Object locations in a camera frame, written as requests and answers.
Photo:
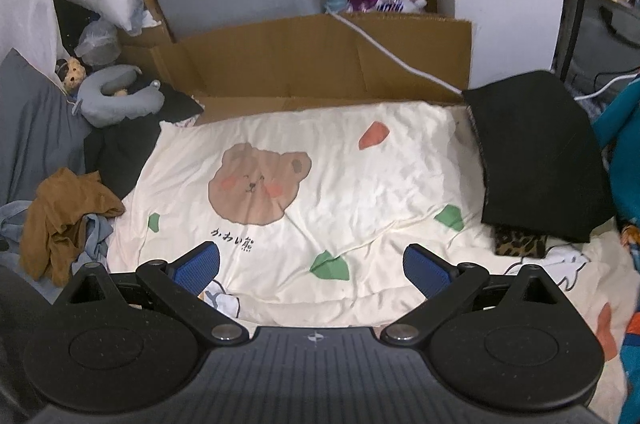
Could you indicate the teal garment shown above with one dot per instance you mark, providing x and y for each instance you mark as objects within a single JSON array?
[{"x": 619, "y": 125}]

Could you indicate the detergent refill pouch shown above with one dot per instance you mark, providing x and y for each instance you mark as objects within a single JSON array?
[{"x": 387, "y": 6}]

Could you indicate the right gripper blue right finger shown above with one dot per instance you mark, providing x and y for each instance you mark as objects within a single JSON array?
[{"x": 449, "y": 291}]

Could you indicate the leopard print cloth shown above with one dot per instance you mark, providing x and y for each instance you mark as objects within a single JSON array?
[{"x": 513, "y": 242}]

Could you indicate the black folded garment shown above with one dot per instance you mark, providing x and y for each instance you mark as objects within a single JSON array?
[{"x": 543, "y": 170}]

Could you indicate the grey blue pillow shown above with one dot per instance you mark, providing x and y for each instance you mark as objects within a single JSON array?
[{"x": 39, "y": 132}]

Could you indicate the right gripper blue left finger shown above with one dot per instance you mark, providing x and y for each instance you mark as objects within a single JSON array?
[{"x": 174, "y": 287}]

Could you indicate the black cloth beside pillow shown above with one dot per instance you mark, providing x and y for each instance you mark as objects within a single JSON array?
[{"x": 119, "y": 152}]

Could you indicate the grey neck pillow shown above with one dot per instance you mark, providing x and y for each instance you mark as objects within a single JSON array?
[{"x": 103, "y": 98}]

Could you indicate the brown cardboard sheet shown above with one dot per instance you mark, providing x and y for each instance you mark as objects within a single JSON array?
[{"x": 313, "y": 62}]

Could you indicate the brown printed t-shirt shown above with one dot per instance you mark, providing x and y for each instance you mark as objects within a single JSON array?
[{"x": 55, "y": 230}]

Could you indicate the blue denim garment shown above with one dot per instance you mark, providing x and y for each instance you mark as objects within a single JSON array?
[{"x": 92, "y": 242}]

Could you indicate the clear plastic bag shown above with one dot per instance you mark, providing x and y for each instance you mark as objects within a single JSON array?
[{"x": 98, "y": 45}]

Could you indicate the light blue bottle cap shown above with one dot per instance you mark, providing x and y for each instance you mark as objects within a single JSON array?
[{"x": 336, "y": 6}]

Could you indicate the cream bear print bedsheet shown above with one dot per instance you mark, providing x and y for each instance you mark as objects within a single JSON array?
[{"x": 312, "y": 210}]

